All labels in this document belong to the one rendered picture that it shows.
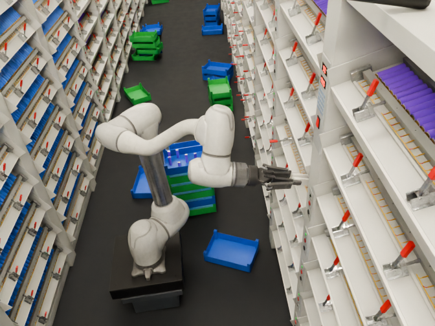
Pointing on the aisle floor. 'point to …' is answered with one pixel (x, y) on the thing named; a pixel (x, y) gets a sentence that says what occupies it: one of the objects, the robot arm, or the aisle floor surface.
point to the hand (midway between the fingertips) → (300, 179)
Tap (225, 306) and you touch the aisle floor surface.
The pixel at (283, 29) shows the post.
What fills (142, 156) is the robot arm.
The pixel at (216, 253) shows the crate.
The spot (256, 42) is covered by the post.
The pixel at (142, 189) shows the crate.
